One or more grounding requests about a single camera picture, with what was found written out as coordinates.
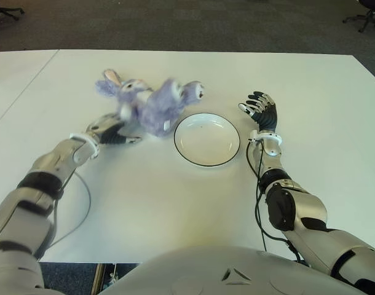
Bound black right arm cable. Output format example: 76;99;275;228
245;140;302;262

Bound black office chair base left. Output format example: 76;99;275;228
0;0;25;21

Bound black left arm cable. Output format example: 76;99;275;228
49;171;92;246

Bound black office chair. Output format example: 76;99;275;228
342;0;375;33

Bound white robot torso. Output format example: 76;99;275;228
98;245;366;295

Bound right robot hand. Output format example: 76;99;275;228
238;90;279;133

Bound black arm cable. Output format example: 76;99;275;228
49;171;92;246
245;140;302;262

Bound white plate black rim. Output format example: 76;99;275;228
173;112;241;168

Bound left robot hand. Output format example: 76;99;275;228
85;112;144;145

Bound metal stand frame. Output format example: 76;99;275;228
93;263;120;295

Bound purple plush bunny doll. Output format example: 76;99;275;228
95;69;205;138

